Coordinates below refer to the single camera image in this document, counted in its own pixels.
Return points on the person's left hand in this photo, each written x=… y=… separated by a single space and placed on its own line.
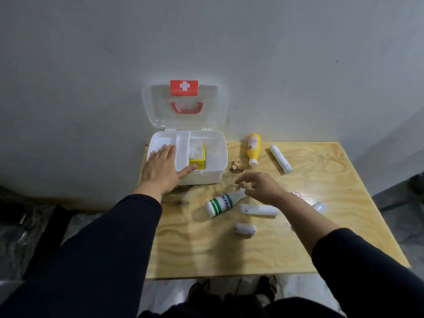
x=162 y=172

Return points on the person's right hand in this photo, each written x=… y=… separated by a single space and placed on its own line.
x=265 y=190

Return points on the medium white gauze roll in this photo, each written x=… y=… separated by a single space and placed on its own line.
x=258 y=209
x=318 y=206

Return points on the small red tape roll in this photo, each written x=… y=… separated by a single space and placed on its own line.
x=296 y=194

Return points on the long white gauze roll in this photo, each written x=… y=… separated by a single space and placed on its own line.
x=280 y=158

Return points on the green yellow medicine box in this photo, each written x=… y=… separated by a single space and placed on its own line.
x=198 y=163

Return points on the yellow bottle white cap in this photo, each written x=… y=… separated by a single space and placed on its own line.
x=254 y=149

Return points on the short white gauze roll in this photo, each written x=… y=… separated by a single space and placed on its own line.
x=245 y=229

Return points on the white bottle green stripes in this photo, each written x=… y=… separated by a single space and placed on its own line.
x=220 y=204

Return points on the white first aid box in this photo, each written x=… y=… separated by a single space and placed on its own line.
x=212 y=175

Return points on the person's left forearm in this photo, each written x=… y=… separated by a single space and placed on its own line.
x=99 y=255

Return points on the person's right forearm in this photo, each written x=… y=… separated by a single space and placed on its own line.
x=357 y=268

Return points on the person's right black sandal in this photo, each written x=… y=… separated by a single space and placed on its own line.
x=268 y=286

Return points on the person's black sandal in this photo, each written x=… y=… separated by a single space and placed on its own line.
x=268 y=286
x=198 y=289

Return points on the person's left black sandal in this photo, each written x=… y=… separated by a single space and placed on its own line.
x=198 y=289

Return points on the person's dark clothing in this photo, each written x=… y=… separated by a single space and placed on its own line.
x=238 y=308

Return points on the wooden table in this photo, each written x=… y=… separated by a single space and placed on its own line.
x=265 y=255

